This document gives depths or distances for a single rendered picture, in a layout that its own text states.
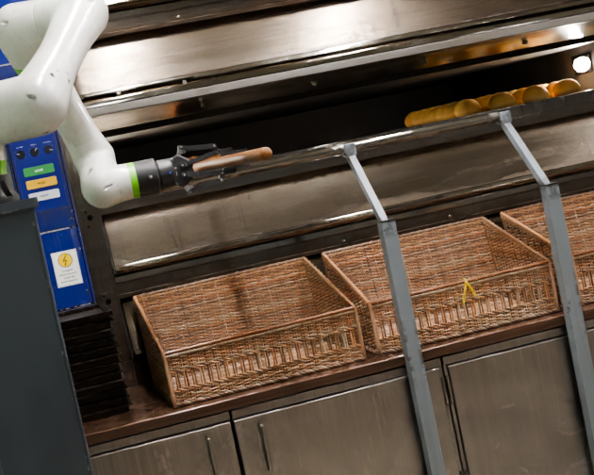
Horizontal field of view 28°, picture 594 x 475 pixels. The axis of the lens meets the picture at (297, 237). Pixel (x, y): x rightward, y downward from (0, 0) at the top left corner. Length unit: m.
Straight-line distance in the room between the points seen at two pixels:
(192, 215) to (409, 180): 0.71
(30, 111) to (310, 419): 1.23
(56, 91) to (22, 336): 0.51
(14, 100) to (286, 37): 1.45
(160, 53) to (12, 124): 1.26
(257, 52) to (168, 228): 0.61
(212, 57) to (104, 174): 0.81
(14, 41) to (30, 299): 0.67
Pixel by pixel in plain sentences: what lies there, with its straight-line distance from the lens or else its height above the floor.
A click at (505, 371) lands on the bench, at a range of 3.36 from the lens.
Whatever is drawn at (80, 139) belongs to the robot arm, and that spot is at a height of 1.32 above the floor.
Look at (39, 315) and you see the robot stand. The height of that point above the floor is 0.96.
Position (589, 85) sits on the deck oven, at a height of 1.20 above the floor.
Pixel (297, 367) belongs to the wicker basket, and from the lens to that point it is 3.23.
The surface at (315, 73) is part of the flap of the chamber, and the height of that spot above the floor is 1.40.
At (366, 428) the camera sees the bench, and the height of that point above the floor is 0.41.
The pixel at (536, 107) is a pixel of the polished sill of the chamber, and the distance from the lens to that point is 3.98.
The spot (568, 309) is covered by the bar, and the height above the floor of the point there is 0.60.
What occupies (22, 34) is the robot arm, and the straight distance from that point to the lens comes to 2.86.
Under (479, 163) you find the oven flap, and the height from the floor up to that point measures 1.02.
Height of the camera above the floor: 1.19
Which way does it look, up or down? 4 degrees down
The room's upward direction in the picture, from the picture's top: 12 degrees counter-clockwise
